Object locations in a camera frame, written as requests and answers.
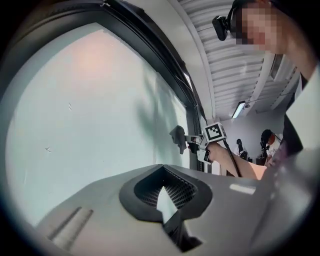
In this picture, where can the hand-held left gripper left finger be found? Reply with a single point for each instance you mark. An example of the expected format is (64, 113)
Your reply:
(100, 220)

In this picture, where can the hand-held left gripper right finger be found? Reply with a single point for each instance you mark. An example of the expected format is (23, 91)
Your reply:
(237, 207)

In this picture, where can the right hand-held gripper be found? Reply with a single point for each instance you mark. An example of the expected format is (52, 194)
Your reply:
(213, 132)

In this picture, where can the frosted window glass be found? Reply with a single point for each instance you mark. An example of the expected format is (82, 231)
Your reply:
(87, 112)

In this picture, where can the person's right forearm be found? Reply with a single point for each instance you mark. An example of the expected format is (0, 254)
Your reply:
(245, 167)

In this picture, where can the person's right hand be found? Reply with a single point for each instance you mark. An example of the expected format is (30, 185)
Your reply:
(218, 153)

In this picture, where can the fluorescent ceiling light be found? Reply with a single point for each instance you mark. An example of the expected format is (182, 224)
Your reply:
(238, 110)

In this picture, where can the person's black printed t-shirt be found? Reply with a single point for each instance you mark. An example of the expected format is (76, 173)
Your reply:
(292, 135)

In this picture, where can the person's head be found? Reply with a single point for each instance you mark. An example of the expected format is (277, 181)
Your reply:
(295, 37)

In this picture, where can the black head-mounted camera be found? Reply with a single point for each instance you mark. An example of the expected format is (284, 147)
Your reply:
(220, 25)

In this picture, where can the white plastic frame clip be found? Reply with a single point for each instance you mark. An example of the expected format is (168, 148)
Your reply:
(105, 4)

